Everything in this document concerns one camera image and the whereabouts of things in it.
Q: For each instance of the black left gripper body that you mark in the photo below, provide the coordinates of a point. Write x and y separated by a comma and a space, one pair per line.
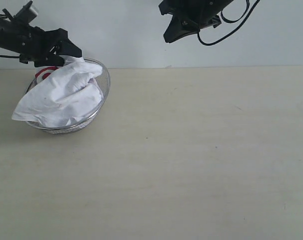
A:
41, 44

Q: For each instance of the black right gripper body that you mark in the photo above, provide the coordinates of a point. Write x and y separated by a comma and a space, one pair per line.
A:
193, 13

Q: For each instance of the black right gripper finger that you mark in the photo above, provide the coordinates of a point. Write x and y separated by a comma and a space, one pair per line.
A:
178, 29

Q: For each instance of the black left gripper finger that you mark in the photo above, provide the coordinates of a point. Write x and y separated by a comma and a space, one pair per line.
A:
48, 61
66, 48

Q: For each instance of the white t-shirt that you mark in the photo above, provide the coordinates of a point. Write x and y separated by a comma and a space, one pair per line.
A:
63, 96

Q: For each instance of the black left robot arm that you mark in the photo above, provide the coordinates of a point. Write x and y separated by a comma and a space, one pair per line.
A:
12, 35

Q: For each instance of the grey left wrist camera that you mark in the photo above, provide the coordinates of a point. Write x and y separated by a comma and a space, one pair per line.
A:
27, 12

